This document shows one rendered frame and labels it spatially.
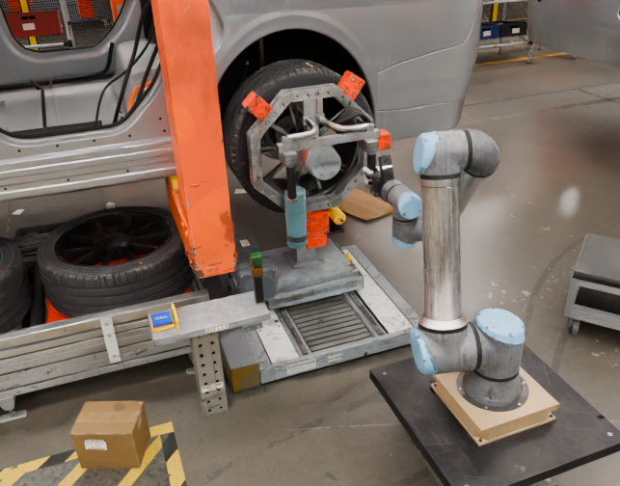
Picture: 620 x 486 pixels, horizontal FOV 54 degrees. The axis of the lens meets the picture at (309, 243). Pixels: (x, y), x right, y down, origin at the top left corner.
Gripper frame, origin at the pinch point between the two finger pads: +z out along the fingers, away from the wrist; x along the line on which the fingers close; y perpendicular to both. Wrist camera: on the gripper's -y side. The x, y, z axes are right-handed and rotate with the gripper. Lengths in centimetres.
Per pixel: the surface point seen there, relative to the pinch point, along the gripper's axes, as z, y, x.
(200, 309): -17, 38, -77
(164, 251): 22, 32, -84
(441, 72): 44, -22, 58
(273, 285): 7, 51, -42
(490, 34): 404, 45, 344
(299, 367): -18, 79, -40
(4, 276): 28, 33, -147
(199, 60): -8, -51, -65
